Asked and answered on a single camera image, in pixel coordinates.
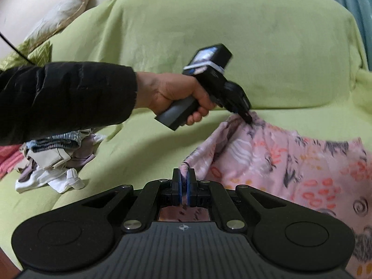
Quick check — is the red pink cloth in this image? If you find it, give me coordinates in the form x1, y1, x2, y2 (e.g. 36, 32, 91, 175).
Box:
0, 144, 27, 180

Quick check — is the beige cloth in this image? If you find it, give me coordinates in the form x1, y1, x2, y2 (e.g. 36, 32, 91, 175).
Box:
19, 139, 74, 171

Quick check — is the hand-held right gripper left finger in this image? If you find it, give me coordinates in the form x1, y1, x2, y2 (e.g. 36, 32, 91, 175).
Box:
81, 168, 184, 233

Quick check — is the blue curtain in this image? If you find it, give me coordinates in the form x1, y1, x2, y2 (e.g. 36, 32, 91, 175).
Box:
330, 0, 372, 71

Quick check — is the person's left hand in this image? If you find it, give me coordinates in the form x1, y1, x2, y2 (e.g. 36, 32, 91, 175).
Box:
135, 71, 214, 126

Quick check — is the blue striped cloth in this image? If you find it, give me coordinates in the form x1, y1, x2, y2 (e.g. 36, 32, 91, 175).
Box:
25, 130, 84, 153

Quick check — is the green patterned pillow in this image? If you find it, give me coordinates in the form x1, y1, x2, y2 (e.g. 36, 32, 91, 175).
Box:
0, 39, 53, 71

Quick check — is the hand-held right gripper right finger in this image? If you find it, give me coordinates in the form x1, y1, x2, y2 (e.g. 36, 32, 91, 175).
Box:
187, 168, 288, 233

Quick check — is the person's left forearm black sleeve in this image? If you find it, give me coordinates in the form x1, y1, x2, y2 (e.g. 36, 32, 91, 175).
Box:
0, 61, 138, 146

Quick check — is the black cable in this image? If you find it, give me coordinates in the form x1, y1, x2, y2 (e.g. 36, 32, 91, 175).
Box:
0, 30, 36, 66

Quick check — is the green sofa cover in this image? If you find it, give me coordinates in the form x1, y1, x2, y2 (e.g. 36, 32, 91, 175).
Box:
0, 0, 372, 271

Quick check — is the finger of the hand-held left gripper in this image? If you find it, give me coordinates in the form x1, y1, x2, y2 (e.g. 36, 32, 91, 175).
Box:
228, 81, 252, 110
224, 94, 254, 125

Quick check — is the white cloth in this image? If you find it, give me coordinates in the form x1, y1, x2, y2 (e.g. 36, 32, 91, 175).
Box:
15, 166, 86, 194

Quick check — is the pink printed garment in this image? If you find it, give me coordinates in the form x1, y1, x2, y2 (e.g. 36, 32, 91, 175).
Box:
158, 111, 372, 279

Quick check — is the beige pillow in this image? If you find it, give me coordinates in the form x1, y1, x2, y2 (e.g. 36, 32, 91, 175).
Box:
25, 0, 97, 47

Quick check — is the lilac cloth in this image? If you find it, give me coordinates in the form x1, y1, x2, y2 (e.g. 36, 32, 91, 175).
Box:
69, 132, 107, 169

